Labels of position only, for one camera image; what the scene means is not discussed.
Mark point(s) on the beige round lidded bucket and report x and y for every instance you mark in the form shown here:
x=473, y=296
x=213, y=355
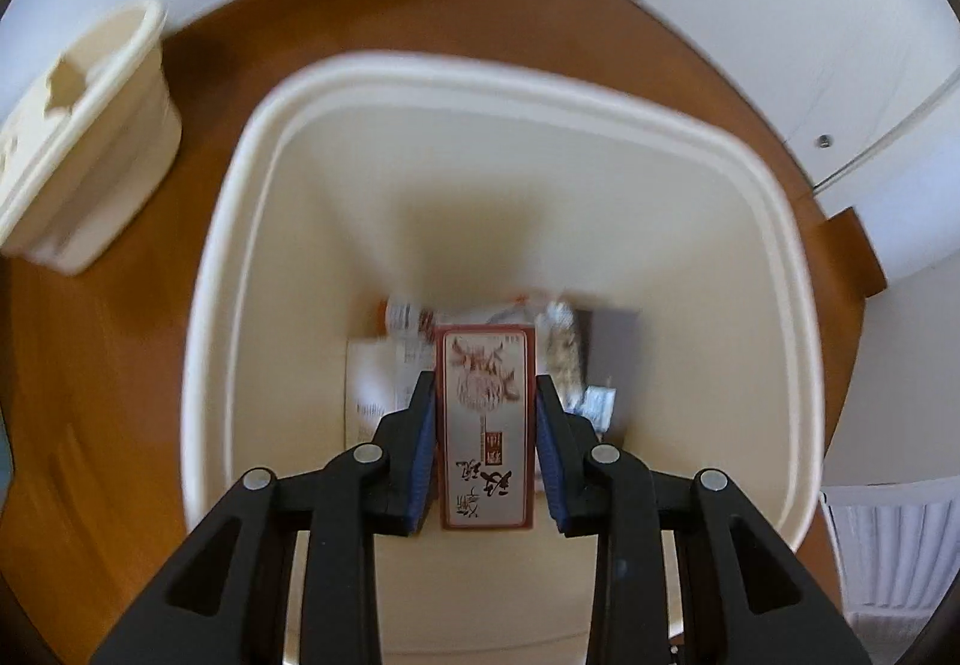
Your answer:
x=89, y=142

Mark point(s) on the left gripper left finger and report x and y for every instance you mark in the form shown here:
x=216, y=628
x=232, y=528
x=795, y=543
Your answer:
x=223, y=596

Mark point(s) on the small white carton box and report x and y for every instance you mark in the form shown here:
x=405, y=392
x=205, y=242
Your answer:
x=380, y=378

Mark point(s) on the red white patterned box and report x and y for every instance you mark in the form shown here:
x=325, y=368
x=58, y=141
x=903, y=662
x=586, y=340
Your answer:
x=485, y=379

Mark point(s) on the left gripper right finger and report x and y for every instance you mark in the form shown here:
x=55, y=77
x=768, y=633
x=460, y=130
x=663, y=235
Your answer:
x=687, y=570

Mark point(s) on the red white snack wrapper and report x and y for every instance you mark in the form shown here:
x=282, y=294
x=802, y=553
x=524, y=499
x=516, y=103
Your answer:
x=406, y=319

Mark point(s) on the brown box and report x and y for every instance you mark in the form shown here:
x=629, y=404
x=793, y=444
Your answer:
x=609, y=346

